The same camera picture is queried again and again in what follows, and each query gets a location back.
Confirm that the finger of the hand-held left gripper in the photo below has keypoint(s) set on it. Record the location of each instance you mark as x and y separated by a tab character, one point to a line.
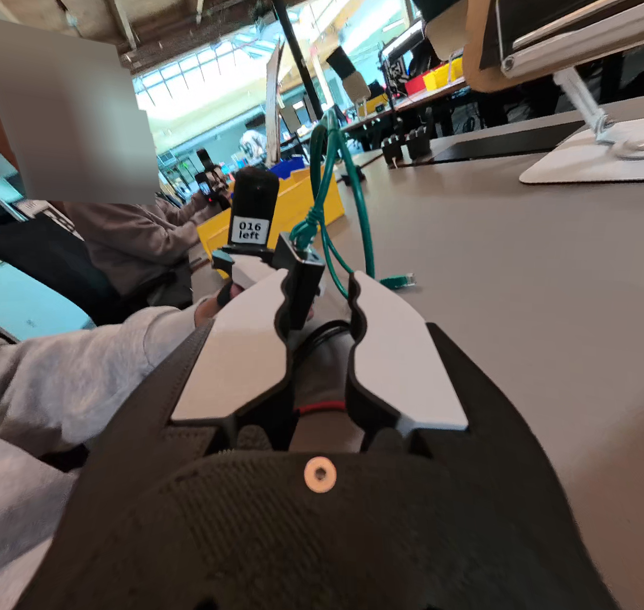
249	272

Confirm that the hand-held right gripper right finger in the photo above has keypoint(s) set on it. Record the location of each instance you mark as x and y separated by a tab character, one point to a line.
407	368

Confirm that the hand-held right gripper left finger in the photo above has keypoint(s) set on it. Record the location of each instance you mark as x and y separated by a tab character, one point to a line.
231	363

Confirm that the large yellow plastic bin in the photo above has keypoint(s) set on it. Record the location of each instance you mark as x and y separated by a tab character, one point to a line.
214	240

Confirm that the black ethernet adapter box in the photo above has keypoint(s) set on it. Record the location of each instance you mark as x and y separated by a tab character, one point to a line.
302	288

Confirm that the person's left forearm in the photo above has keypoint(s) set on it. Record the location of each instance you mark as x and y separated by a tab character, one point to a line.
90	373

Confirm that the grey desk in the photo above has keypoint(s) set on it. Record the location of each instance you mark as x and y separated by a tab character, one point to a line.
503	293

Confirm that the black desk device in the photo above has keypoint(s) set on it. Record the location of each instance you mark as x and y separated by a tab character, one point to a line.
417	145
393	150

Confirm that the black desk mat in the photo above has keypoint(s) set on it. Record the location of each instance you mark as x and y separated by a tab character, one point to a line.
503	142

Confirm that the person's left hand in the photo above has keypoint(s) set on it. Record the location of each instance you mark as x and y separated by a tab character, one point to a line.
209	308

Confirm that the blue plastic bin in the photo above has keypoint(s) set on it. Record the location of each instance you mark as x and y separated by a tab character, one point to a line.
289	167

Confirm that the tall leaning wooden board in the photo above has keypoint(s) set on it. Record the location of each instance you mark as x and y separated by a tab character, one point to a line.
272	107

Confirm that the small black box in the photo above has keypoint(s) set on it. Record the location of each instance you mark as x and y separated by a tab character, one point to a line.
352	177

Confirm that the black steel pillar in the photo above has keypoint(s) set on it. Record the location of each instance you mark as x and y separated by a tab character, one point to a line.
292	32

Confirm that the black white coded sign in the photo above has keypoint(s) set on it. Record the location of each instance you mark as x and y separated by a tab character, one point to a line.
396	72

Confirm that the black office chair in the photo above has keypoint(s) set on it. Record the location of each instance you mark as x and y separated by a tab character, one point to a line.
60	268

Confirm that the red plastic bin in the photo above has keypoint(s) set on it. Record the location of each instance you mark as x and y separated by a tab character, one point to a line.
415	84

